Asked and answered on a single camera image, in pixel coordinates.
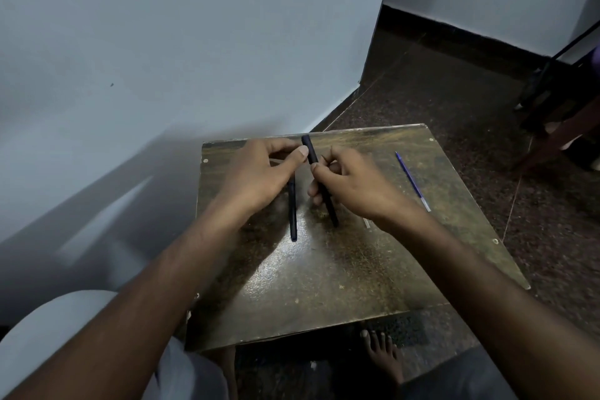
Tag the person's left hand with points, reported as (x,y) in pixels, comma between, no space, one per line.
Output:
(253,179)

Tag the person's right hand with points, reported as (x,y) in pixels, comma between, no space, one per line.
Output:
(361,188)

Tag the blue ink refill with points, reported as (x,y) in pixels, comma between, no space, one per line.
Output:
(366,223)
(412,181)

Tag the dark blue pen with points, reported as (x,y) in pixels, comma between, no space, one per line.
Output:
(333,214)
(293,221)

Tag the person's right forearm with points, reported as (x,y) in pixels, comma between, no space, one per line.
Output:
(497,315)

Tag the person's left forearm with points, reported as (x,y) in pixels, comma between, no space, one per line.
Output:
(131,315)

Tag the person's bare right foot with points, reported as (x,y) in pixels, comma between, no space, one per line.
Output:
(384,357)

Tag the person's right leg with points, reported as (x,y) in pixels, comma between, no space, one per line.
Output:
(459,378)

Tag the person's leg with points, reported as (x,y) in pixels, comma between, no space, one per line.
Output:
(56,334)
(459,378)

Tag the person's left leg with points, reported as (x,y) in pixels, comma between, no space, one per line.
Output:
(56,334)

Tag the small wooden table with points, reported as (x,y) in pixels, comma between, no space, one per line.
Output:
(328,282)

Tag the black floor mat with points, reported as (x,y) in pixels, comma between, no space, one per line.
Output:
(408,331)

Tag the dark wooden chair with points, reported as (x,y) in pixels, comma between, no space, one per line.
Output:
(576,40)
(562,132)
(546,95)

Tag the purple cloth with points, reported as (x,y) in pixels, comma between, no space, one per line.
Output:
(596,57)

